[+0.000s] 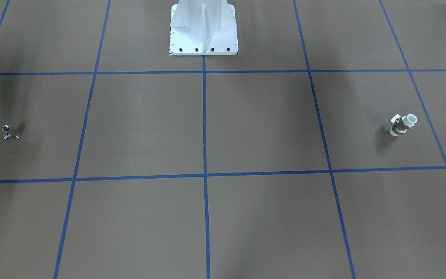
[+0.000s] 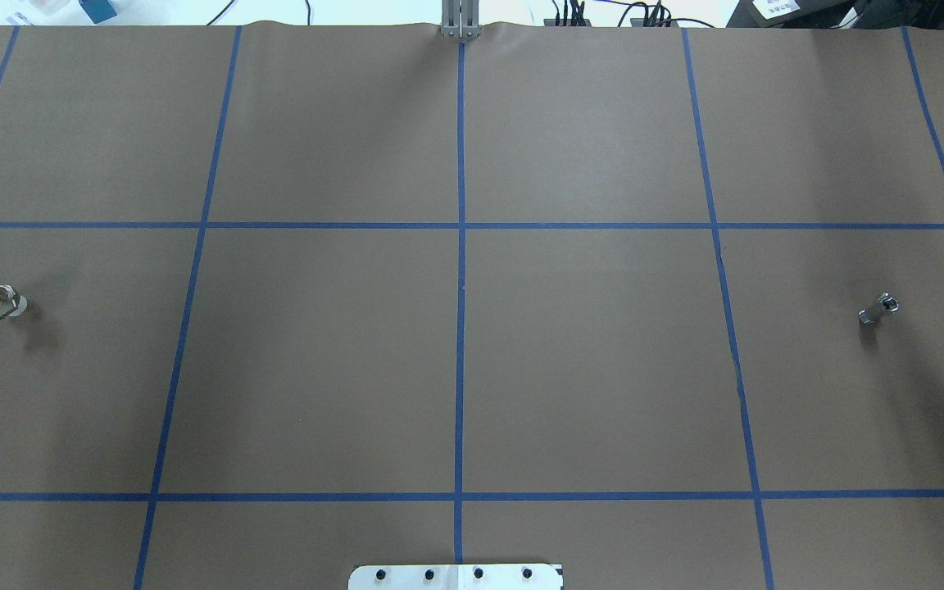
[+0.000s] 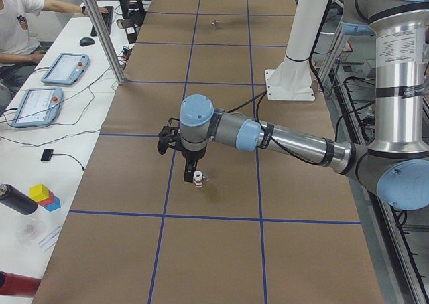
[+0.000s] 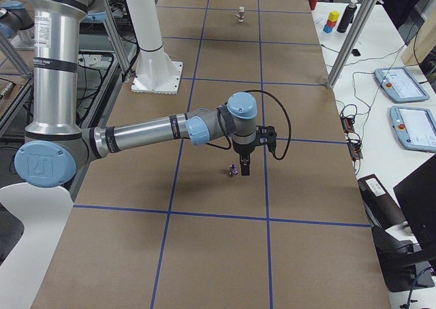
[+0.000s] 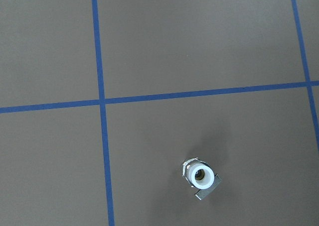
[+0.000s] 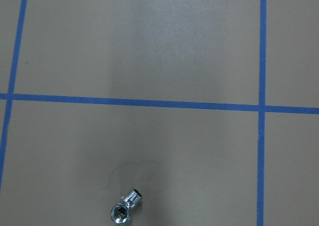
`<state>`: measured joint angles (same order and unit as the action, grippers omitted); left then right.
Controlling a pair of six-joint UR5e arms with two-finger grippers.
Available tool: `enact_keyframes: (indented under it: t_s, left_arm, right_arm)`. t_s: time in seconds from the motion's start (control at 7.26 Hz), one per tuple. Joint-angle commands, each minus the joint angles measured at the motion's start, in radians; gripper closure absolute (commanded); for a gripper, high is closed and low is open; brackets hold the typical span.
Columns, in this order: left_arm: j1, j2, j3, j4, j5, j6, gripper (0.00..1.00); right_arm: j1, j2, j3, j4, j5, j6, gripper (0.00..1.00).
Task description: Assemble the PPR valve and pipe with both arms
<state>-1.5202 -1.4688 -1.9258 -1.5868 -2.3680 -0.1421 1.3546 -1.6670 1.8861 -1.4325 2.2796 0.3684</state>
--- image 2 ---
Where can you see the aluminium frame post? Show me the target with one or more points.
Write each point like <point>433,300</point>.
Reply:
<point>460,19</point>

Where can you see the white metal base plate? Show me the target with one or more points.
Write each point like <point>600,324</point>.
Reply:
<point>458,576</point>

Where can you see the teal box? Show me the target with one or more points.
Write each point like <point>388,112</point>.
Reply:
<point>99,11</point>

